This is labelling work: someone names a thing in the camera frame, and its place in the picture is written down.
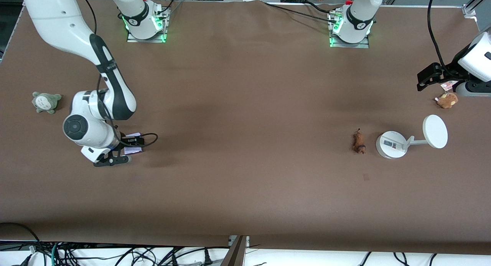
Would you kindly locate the brown lion statue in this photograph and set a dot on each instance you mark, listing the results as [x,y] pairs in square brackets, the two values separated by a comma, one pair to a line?
[359,142]

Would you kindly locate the black power plug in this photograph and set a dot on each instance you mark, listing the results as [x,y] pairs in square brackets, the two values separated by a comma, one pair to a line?
[207,258]

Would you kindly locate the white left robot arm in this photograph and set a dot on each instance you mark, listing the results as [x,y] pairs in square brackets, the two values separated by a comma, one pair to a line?
[358,13]

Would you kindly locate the aluminium frame profile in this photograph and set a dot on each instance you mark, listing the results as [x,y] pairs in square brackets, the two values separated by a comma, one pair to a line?
[237,250]

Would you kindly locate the brown hamster plush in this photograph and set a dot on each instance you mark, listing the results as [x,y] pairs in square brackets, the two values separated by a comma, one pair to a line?
[447,100]

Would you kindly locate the grey-green totoro plush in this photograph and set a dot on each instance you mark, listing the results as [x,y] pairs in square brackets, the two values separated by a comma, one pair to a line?
[46,102]

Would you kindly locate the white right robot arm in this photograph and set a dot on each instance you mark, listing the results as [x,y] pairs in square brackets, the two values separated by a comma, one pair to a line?
[115,93]

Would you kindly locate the aluminium corner bracket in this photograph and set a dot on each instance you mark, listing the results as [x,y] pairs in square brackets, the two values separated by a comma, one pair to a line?
[471,7]

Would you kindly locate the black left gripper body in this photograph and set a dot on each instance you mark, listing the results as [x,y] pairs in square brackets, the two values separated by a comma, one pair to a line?
[449,73]

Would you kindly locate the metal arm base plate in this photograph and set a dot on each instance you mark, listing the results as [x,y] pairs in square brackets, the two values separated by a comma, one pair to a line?
[364,43]
[163,26]

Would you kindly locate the white round-base stand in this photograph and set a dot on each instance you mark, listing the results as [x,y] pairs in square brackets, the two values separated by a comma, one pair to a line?
[395,143]

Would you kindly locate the brown table cover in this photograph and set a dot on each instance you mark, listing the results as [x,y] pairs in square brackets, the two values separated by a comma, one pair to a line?
[245,105]

